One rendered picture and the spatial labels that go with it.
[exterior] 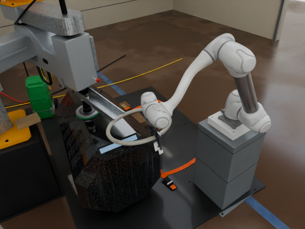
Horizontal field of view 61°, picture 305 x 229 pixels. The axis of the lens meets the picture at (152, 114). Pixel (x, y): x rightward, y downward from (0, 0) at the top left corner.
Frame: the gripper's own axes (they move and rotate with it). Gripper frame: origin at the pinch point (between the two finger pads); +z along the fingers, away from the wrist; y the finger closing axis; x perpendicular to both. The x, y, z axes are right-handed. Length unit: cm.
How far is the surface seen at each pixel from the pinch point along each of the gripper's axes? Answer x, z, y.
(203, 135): -53, 24, 15
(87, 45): 5, -65, 70
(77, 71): 19, -48, 70
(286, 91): -286, 93, 85
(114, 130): 10, 3, 52
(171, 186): -28, 87, 44
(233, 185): -62, 71, -9
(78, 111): 25, -7, 91
